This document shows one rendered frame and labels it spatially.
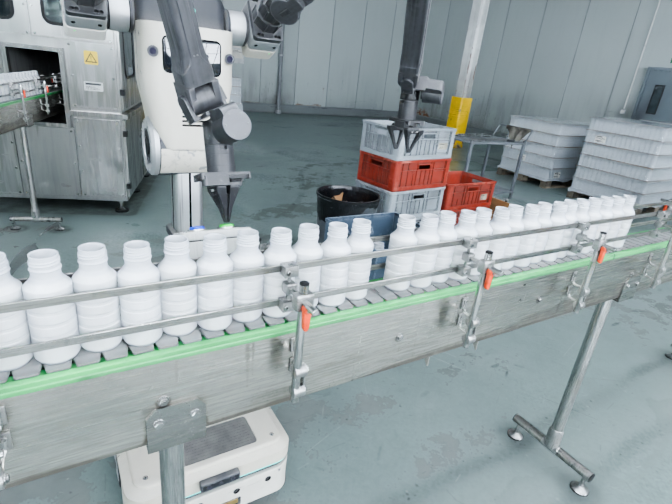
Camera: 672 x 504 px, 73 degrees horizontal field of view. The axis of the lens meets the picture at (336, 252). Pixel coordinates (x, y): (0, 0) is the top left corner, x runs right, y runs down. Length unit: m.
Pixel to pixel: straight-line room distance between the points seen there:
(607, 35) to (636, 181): 5.66
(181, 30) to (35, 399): 0.63
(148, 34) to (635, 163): 6.61
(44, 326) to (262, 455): 1.04
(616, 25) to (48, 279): 12.01
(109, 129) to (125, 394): 3.71
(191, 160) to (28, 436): 0.78
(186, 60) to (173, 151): 0.43
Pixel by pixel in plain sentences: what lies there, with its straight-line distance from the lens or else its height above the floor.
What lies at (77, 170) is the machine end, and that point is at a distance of 4.53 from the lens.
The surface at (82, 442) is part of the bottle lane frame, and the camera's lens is 0.85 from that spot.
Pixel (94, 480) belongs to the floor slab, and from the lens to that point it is 1.99.
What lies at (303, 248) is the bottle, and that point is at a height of 1.13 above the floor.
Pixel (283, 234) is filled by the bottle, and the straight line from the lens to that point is 0.79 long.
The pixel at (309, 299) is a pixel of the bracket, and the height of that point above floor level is 1.08.
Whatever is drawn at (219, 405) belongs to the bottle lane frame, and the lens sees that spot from 0.88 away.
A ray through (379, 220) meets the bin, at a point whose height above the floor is 0.92.
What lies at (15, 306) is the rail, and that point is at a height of 1.11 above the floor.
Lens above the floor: 1.44
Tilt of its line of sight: 22 degrees down
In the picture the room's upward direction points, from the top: 7 degrees clockwise
